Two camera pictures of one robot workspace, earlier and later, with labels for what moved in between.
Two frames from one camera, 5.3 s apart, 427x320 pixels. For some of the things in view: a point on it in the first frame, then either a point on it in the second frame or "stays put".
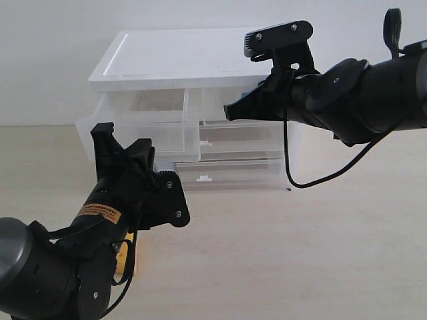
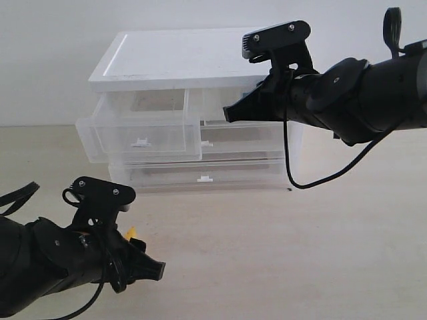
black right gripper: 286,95 stays put
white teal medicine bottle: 244,94 stays put
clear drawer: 171,119 stays put
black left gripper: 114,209 to 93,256
